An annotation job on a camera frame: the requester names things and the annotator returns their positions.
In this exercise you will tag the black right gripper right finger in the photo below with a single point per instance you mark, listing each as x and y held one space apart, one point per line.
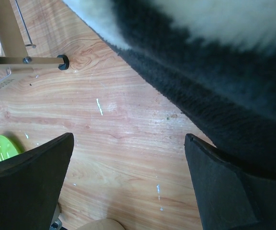
230 194

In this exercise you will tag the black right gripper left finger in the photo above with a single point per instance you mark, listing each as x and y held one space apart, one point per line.
31 182

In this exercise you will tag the steel wire dish rack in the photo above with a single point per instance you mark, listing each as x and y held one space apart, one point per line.
15 62

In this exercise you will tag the lime green plate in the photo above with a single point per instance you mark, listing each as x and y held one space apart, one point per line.
8 148

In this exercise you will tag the black flower blanket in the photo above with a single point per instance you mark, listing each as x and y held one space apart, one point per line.
213 59

